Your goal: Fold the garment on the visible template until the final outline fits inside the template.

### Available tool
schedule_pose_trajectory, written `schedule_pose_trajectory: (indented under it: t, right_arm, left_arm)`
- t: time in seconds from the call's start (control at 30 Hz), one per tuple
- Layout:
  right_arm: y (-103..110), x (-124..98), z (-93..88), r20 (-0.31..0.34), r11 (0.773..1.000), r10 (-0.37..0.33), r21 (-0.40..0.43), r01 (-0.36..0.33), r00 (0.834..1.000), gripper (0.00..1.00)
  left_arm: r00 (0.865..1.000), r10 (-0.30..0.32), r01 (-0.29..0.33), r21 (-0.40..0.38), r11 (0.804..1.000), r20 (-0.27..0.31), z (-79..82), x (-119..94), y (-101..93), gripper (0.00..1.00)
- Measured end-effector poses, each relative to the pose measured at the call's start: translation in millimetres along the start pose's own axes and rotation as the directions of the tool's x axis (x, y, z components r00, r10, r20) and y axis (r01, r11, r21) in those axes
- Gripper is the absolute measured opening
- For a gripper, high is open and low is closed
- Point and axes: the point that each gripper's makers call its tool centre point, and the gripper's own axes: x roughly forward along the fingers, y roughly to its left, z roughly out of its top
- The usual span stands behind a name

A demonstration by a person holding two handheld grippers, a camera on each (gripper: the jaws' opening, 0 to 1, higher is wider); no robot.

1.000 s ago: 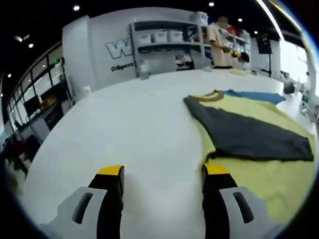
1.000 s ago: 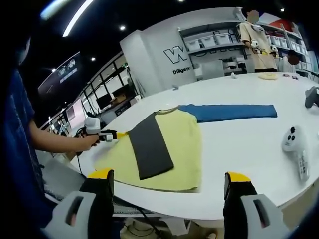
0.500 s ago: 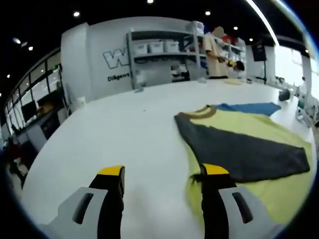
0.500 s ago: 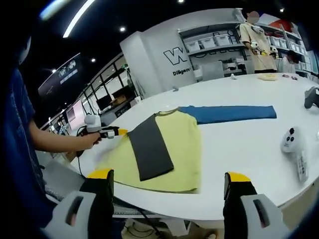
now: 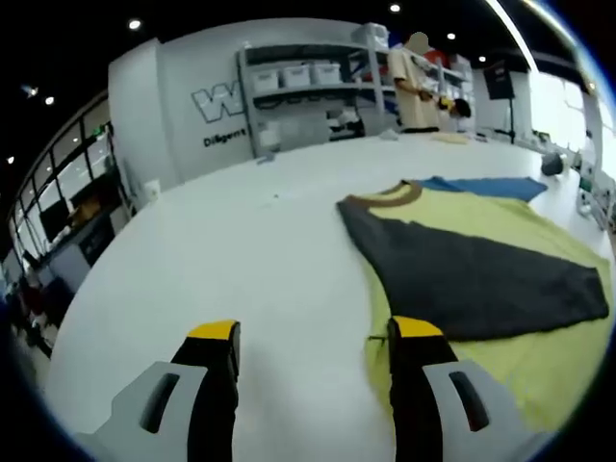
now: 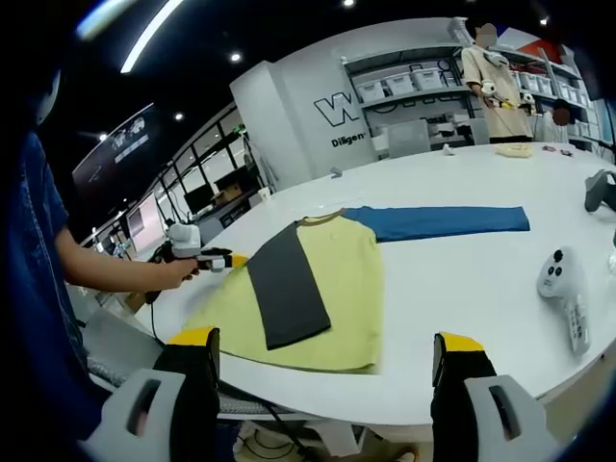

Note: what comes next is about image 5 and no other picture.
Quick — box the grey metal shelving rack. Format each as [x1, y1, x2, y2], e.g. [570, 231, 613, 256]
[237, 41, 401, 159]

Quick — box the grey lumpy object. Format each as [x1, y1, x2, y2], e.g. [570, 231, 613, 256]
[542, 152, 565, 177]

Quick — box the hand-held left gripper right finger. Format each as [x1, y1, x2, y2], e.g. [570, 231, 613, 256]
[386, 316, 536, 462]

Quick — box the cardboard box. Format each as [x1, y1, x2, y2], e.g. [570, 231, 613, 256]
[71, 199, 106, 225]

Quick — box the black computer monitor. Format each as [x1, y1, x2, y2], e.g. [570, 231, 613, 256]
[38, 196, 72, 243]

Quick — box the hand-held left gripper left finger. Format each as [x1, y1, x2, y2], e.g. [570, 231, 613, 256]
[76, 319, 243, 462]

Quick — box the yellow blue grey garment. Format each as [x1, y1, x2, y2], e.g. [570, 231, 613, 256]
[335, 175, 616, 434]

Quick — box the white storage bin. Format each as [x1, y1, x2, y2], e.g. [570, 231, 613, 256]
[282, 64, 312, 90]
[312, 61, 344, 86]
[249, 68, 281, 93]

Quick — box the shelving rack with bins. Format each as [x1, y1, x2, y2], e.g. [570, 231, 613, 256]
[423, 47, 476, 132]

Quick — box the black sign on stand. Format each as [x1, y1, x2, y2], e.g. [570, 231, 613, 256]
[482, 62, 520, 144]

